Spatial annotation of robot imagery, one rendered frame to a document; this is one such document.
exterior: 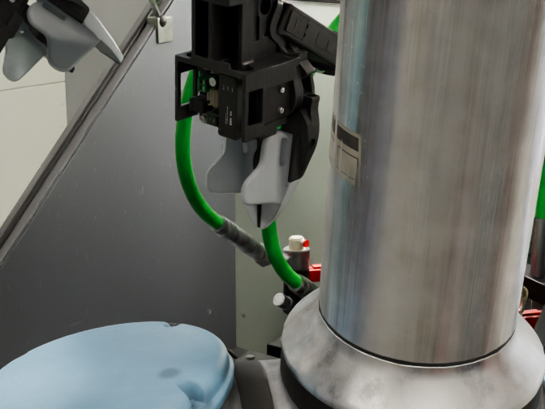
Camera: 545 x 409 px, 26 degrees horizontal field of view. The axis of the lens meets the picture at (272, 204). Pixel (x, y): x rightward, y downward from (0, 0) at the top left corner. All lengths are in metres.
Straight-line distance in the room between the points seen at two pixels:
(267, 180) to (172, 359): 0.41
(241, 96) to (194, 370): 0.39
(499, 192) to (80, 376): 0.20
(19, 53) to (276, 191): 0.29
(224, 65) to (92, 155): 0.60
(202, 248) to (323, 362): 1.13
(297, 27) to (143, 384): 0.45
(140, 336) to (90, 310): 0.93
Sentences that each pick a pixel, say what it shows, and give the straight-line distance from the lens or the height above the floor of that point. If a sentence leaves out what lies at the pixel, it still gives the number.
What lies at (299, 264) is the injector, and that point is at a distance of 1.24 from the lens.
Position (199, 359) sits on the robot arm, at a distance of 0.52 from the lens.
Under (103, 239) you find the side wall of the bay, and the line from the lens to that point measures 1.47.
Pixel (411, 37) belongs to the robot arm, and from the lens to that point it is 0.42.
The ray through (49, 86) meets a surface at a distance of 4.36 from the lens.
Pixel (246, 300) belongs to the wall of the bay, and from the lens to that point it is 1.69.
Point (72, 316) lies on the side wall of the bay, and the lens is 1.46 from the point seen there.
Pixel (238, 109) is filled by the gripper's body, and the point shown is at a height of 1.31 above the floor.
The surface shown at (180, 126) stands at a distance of 1.08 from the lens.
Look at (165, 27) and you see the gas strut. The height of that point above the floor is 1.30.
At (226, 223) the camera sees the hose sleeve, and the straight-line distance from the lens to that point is 1.14.
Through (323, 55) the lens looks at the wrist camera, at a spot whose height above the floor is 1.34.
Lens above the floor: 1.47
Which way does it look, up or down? 15 degrees down
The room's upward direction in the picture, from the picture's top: straight up
